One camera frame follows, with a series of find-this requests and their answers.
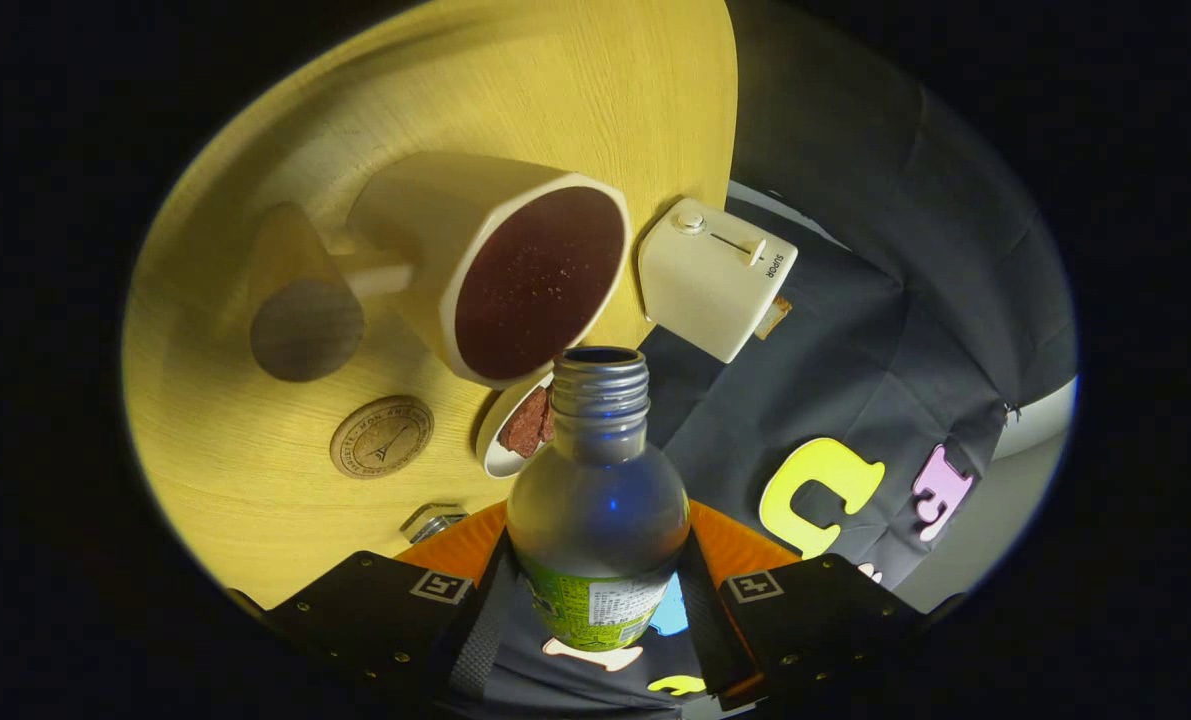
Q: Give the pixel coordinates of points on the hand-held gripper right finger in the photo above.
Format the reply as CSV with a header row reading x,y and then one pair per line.
x,y
710,640

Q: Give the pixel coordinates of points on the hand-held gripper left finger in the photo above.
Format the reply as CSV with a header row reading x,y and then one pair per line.
x,y
475,650

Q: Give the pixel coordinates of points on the grey juice bottle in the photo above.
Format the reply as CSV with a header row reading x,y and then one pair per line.
x,y
595,500

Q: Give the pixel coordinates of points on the round wooden coaster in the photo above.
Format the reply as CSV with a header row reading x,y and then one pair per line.
x,y
382,437

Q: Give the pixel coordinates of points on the beige cup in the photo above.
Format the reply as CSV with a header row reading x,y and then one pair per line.
x,y
415,220

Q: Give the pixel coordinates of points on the white round plate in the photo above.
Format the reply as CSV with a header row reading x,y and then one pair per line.
x,y
490,456

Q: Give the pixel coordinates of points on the brown meat slice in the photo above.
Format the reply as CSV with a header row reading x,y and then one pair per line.
x,y
525,425
549,420

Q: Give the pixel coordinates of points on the wooden table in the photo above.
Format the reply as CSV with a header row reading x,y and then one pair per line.
x,y
255,480

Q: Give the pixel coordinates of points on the toast slice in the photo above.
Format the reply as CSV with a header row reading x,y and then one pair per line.
x,y
775,315

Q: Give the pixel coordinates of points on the white toaster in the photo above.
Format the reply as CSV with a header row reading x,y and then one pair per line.
x,y
705,290

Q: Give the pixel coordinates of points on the black backdrop cloth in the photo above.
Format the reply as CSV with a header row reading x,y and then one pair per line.
x,y
855,250

